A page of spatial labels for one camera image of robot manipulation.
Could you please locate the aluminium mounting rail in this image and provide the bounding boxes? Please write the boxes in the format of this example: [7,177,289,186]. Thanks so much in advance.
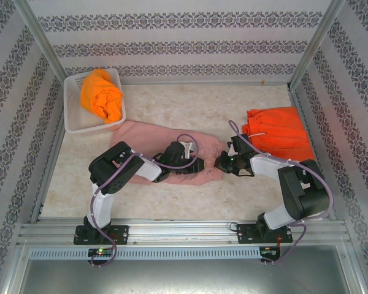
[17,217,347,246]

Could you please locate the light orange shorts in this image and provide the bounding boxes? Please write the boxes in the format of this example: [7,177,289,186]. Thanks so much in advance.
[80,69,124,125]

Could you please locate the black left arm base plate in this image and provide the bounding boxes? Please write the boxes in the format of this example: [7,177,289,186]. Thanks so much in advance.
[74,225,129,245]

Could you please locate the white plastic basket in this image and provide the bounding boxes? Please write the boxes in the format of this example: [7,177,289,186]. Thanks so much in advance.
[63,67,127,135]

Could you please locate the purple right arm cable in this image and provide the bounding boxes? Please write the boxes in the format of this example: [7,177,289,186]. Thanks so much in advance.
[228,119,334,266]

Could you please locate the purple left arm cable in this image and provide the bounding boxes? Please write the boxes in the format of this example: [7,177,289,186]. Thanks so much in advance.
[90,134,201,269]

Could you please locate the red-orange shorts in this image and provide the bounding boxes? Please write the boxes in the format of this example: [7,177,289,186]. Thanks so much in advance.
[241,106,316,163]

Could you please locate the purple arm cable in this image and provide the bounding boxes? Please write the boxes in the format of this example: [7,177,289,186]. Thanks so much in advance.
[90,134,201,269]
[228,119,334,266]

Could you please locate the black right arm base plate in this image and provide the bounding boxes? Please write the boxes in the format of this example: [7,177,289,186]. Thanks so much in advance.
[236,222,292,245]

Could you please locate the grey metal shelf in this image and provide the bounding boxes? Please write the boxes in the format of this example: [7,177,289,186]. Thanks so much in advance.
[6,258,366,294]

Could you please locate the slotted grey cable duct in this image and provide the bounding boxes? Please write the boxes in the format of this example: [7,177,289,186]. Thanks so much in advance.
[29,247,261,260]

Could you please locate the aluminium frame bar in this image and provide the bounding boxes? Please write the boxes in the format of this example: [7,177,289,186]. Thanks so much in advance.
[29,122,67,224]
[288,87,337,221]
[122,78,292,87]

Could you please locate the aluminium frame post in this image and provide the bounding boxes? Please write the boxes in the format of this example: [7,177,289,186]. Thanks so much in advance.
[13,0,69,79]
[287,0,347,91]

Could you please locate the pink shorts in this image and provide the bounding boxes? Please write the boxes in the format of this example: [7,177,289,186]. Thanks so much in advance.
[110,119,223,187]

